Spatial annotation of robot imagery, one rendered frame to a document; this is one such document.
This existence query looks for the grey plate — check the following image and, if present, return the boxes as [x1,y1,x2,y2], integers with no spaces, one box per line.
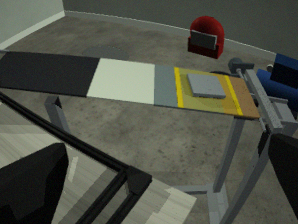
[187,73,226,99]

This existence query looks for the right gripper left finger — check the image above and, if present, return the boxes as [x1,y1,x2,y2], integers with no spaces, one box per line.
[0,143,69,224]

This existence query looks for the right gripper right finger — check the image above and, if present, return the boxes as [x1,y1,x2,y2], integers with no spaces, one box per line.
[268,133,298,220]

